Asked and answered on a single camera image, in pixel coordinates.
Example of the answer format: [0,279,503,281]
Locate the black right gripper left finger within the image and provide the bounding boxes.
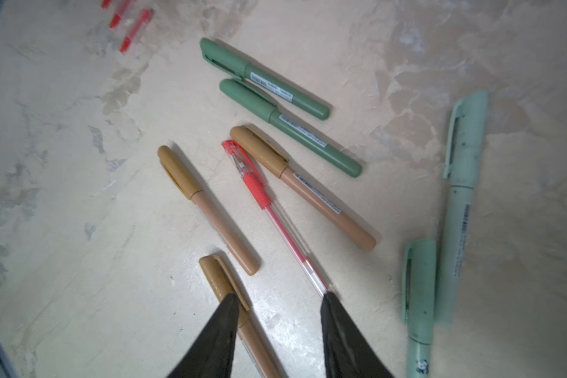
[168,295,239,377]

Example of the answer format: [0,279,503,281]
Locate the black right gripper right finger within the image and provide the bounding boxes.
[320,291,393,377]

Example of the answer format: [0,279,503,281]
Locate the red pen cap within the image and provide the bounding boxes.
[120,9,154,54]

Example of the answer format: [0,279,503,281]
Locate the tan marker pen front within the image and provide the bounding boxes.
[198,254,284,377]

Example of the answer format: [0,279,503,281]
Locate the tan marker pen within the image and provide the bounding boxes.
[198,254,284,377]
[157,144,261,276]
[230,125,376,251]

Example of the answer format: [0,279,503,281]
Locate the tan marker pen rear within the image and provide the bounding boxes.
[230,125,376,251]

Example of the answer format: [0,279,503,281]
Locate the tan marker pen middle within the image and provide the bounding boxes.
[157,144,261,276]

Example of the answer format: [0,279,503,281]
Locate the dark green marker pen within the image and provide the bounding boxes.
[199,38,331,121]

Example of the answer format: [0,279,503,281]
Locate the light green marker short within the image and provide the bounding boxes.
[401,238,437,377]

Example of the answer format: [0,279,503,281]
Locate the light green marker long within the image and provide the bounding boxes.
[435,91,490,325]

